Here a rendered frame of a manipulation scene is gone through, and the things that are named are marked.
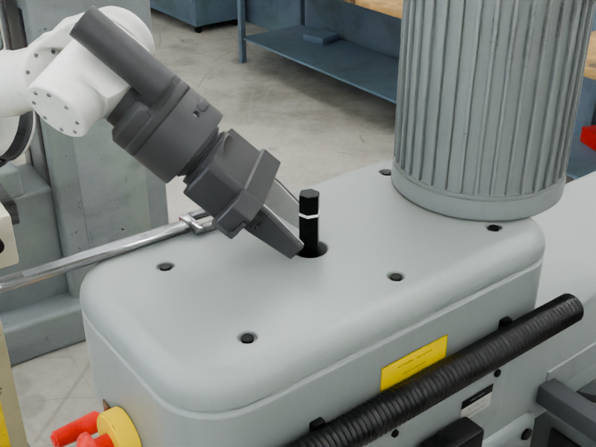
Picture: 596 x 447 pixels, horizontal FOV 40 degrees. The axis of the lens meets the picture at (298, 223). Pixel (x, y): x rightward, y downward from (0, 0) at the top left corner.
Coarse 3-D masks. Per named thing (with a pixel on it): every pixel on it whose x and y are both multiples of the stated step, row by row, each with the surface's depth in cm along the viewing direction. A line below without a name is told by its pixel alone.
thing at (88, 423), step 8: (88, 416) 88; (96, 416) 88; (72, 424) 87; (80, 424) 87; (88, 424) 88; (96, 424) 88; (56, 432) 86; (64, 432) 86; (72, 432) 87; (80, 432) 87; (88, 432) 88; (96, 432) 88; (56, 440) 86; (64, 440) 86; (72, 440) 87
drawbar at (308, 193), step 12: (300, 192) 81; (312, 192) 81; (300, 204) 81; (312, 204) 81; (300, 216) 82; (300, 228) 82; (312, 228) 82; (312, 240) 83; (300, 252) 84; (312, 252) 83
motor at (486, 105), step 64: (448, 0) 80; (512, 0) 77; (576, 0) 79; (448, 64) 83; (512, 64) 80; (576, 64) 83; (448, 128) 85; (512, 128) 84; (448, 192) 89; (512, 192) 88
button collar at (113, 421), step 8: (112, 408) 79; (120, 408) 78; (104, 416) 77; (112, 416) 77; (120, 416) 77; (128, 416) 77; (104, 424) 78; (112, 424) 76; (120, 424) 76; (128, 424) 76; (104, 432) 78; (112, 432) 76; (120, 432) 76; (128, 432) 76; (136, 432) 77; (112, 440) 77; (120, 440) 76; (128, 440) 76; (136, 440) 76
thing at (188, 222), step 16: (176, 224) 87; (192, 224) 87; (208, 224) 87; (128, 240) 84; (144, 240) 84; (160, 240) 85; (80, 256) 81; (96, 256) 81; (112, 256) 82; (16, 272) 79; (32, 272) 79; (48, 272) 79; (64, 272) 80; (0, 288) 77
